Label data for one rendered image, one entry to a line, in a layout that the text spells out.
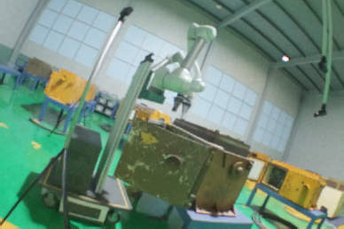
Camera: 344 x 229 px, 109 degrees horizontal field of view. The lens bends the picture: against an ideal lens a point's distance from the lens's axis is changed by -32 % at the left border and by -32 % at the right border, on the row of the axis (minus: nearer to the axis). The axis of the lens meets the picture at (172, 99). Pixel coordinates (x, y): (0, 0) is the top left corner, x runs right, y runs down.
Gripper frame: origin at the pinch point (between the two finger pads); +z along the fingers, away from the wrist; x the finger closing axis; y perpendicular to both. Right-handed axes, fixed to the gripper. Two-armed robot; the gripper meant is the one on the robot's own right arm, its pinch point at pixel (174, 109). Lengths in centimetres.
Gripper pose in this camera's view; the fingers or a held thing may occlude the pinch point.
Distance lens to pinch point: 188.4
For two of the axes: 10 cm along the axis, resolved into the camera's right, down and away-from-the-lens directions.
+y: -8.3, -3.9, -4.1
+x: 4.1, 0.8, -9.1
